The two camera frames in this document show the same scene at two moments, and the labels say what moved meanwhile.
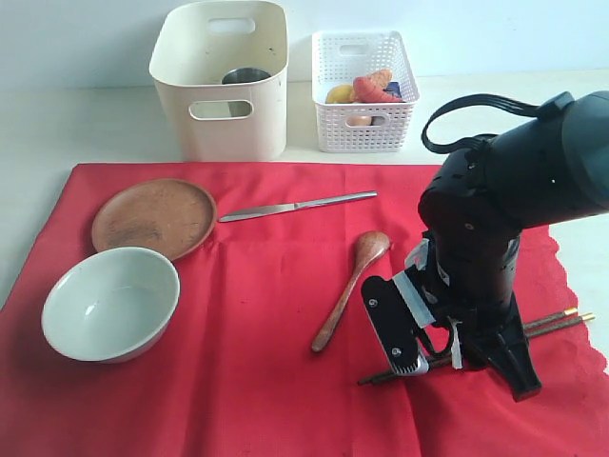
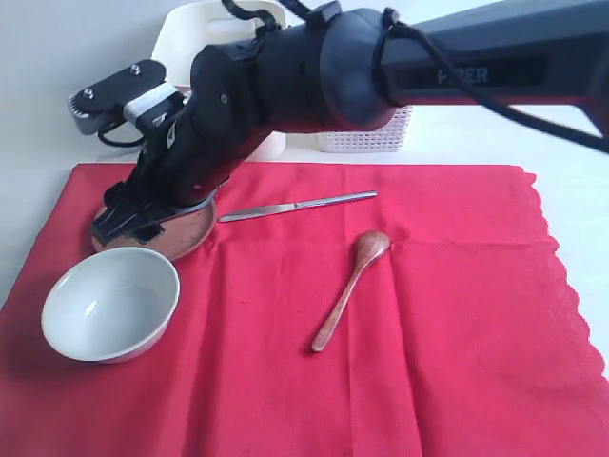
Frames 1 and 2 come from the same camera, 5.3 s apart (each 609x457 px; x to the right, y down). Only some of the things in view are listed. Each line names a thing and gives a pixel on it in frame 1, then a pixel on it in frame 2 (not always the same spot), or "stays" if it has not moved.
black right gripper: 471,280 -> 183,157
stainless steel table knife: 295,206 stays
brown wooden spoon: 369,247 stays
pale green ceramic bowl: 109,305 stays
